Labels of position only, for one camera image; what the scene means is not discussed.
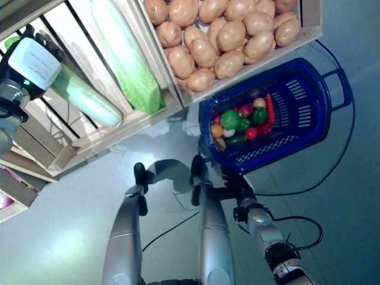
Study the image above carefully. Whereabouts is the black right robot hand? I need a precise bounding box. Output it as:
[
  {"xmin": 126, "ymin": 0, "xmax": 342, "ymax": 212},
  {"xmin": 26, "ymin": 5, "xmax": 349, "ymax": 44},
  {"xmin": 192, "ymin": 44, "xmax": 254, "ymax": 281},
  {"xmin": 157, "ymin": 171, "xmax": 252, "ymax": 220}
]
[{"xmin": 212, "ymin": 170, "xmax": 257, "ymax": 206}]

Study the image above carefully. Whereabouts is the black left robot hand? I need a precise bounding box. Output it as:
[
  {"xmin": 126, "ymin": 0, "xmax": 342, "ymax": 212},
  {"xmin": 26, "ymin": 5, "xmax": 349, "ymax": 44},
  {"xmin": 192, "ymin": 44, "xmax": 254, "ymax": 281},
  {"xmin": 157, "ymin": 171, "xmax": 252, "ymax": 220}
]
[{"xmin": 4, "ymin": 25, "xmax": 65, "ymax": 99}]

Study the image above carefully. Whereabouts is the long napa cabbage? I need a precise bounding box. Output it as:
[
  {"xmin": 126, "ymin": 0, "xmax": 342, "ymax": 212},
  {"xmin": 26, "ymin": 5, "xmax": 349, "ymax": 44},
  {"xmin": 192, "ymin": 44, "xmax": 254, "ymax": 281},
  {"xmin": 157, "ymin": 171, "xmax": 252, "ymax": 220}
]
[
  {"xmin": 88, "ymin": 0, "xmax": 166, "ymax": 114},
  {"xmin": 4, "ymin": 35, "xmax": 124, "ymax": 126}
]

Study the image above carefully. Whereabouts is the blue plastic shopping basket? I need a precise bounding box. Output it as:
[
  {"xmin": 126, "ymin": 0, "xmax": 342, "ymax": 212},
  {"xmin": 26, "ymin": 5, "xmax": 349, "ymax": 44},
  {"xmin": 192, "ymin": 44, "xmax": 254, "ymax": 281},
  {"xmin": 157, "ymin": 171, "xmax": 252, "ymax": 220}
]
[{"xmin": 198, "ymin": 58, "xmax": 352, "ymax": 175}]

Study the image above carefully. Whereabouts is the black right robot foot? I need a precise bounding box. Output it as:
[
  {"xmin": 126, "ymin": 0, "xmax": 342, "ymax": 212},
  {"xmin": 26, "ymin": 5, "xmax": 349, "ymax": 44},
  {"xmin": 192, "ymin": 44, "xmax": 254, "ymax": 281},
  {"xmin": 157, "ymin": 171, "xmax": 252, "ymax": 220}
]
[{"xmin": 189, "ymin": 154, "xmax": 213, "ymax": 206}]

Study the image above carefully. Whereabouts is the black robot foot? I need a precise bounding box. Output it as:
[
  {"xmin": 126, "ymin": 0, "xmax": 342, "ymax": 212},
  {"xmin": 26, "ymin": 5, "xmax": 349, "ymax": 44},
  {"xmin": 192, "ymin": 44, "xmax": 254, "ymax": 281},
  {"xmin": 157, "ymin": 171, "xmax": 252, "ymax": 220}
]
[
  {"xmin": 189, "ymin": 154, "xmax": 213, "ymax": 206},
  {"xmin": 133, "ymin": 162, "xmax": 149, "ymax": 197}
]

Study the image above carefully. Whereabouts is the dark green toy cucumber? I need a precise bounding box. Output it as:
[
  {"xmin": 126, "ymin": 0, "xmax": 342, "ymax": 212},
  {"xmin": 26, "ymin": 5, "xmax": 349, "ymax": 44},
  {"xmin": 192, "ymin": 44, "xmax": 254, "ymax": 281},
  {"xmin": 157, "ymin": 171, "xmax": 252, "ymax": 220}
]
[{"xmin": 224, "ymin": 135, "xmax": 248, "ymax": 146}]

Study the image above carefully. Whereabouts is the silver right robot leg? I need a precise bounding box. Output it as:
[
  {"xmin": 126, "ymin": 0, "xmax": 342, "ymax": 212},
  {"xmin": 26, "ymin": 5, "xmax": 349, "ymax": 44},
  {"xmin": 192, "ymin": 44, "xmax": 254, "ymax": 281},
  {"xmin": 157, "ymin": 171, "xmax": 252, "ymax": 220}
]
[{"xmin": 192, "ymin": 180, "xmax": 234, "ymax": 285}]

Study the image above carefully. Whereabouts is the silver robot leg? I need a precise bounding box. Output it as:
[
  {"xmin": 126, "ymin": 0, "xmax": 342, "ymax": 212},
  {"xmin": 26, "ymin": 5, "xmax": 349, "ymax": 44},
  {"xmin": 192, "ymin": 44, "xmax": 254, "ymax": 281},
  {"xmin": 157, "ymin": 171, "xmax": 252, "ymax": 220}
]
[
  {"xmin": 192, "ymin": 180, "xmax": 234, "ymax": 285},
  {"xmin": 102, "ymin": 185, "xmax": 149, "ymax": 285}
]

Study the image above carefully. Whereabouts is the small green toy pepper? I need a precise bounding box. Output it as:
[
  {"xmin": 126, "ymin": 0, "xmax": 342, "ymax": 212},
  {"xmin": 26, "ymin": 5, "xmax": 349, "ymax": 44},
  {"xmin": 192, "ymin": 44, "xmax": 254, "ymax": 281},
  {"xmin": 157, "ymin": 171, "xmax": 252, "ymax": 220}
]
[{"xmin": 237, "ymin": 118, "xmax": 252, "ymax": 133}]

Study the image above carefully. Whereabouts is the red toy pepper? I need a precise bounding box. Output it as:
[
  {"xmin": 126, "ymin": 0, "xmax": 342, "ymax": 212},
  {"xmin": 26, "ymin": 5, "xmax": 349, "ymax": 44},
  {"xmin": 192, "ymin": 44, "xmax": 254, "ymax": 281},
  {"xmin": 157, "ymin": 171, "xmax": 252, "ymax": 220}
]
[{"xmin": 256, "ymin": 122, "xmax": 273, "ymax": 136}]

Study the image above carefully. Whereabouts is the light green round toy vegetable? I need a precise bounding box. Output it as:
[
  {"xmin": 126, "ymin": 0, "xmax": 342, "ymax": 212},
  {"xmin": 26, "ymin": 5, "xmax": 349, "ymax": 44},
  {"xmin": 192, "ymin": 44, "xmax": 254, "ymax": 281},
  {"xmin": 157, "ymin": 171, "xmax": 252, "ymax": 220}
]
[{"xmin": 221, "ymin": 109, "xmax": 240, "ymax": 130}]

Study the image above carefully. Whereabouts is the green toy bell pepper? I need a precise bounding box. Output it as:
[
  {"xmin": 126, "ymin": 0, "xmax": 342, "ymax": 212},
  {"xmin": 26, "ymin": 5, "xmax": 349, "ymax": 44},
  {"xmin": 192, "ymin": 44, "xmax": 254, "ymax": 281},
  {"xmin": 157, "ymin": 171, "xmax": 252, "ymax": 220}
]
[{"xmin": 251, "ymin": 107, "xmax": 267, "ymax": 125}]

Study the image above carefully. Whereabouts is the black left robot foot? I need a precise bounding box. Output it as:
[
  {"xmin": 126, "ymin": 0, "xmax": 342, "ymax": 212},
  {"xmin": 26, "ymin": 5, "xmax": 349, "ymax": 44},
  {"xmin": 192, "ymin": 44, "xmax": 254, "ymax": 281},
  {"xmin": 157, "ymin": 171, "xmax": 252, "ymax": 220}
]
[{"xmin": 133, "ymin": 162, "xmax": 149, "ymax": 197}]

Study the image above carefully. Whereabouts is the tan plastic potato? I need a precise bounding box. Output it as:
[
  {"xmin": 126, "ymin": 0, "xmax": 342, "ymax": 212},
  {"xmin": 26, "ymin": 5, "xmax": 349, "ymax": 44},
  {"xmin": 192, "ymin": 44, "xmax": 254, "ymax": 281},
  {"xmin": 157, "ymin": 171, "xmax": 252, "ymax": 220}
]
[
  {"xmin": 186, "ymin": 68, "xmax": 217, "ymax": 92},
  {"xmin": 156, "ymin": 21, "xmax": 182, "ymax": 48},
  {"xmin": 243, "ymin": 11, "xmax": 274, "ymax": 36},
  {"xmin": 189, "ymin": 37, "xmax": 217, "ymax": 69},
  {"xmin": 214, "ymin": 50, "xmax": 246, "ymax": 80},
  {"xmin": 167, "ymin": 45, "xmax": 197, "ymax": 80},
  {"xmin": 273, "ymin": 17, "xmax": 301, "ymax": 48},
  {"xmin": 243, "ymin": 30, "xmax": 276, "ymax": 65},
  {"xmin": 216, "ymin": 20, "xmax": 247, "ymax": 53}
]

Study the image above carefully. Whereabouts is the silver left robot leg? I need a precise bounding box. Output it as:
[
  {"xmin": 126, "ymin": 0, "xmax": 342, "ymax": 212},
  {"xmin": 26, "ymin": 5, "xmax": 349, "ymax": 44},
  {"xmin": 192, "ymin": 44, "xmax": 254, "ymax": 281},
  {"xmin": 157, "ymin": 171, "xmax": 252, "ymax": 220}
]
[{"xmin": 102, "ymin": 185, "xmax": 149, "ymax": 285}]

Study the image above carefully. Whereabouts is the thin black floor cable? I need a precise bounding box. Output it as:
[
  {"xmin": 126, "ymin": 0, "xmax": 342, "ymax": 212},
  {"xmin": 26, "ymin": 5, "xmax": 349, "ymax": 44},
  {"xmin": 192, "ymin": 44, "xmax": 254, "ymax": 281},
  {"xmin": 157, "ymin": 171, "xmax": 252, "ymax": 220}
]
[{"xmin": 141, "ymin": 211, "xmax": 200, "ymax": 254}]

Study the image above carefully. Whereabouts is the wooden display shelf frame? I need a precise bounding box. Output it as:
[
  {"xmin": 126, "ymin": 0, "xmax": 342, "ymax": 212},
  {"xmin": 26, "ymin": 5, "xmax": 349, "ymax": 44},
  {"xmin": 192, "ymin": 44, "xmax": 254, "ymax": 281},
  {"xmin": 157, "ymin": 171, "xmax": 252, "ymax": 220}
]
[{"xmin": 0, "ymin": 148, "xmax": 60, "ymax": 183}]

